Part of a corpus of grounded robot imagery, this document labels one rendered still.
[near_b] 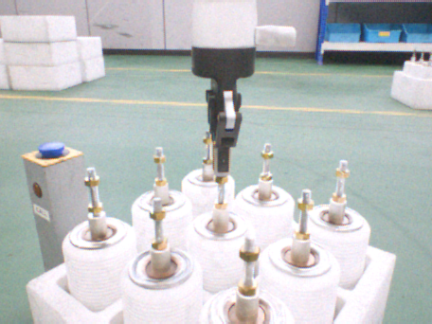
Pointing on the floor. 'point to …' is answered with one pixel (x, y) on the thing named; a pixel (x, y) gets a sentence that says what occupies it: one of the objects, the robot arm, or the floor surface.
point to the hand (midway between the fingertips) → (222, 159)
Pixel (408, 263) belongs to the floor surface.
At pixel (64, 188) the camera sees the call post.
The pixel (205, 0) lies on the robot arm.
